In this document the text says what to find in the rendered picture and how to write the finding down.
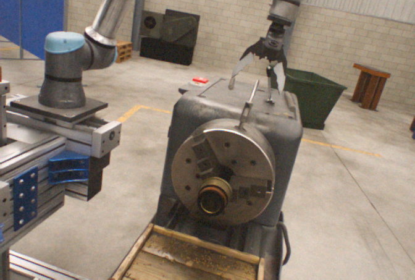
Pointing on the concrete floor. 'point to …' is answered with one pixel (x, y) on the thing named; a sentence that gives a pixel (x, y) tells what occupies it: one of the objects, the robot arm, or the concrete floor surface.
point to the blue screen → (33, 7)
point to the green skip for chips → (310, 95)
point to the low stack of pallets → (123, 50)
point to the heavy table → (369, 86)
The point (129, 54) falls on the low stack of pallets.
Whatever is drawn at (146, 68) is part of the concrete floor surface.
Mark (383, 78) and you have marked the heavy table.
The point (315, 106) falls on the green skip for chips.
